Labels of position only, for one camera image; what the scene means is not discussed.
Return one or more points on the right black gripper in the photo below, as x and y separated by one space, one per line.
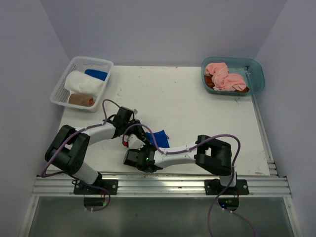
148 144

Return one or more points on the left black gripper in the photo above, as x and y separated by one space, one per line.
139 131

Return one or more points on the blue towel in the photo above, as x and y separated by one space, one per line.
96 74
160 137

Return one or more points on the orange brown patterned towel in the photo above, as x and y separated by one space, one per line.
81 100

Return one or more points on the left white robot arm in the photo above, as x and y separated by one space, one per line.
68 149

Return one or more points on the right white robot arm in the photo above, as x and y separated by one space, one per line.
210 154

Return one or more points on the blue rolled towel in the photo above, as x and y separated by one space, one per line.
96 74

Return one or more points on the white rolled towel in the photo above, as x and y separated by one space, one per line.
80 83

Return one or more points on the white plastic mesh basket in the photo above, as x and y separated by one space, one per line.
60 95

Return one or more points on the dark red towel in tub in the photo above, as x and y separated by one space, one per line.
209 83

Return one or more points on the pink crumpled towel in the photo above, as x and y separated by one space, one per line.
223 79

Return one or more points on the teal plastic tub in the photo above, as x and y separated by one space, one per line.
250 70

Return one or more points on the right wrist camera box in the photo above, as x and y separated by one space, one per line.
133 142

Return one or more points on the aluminium mounting rail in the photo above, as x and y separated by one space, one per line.
162 185

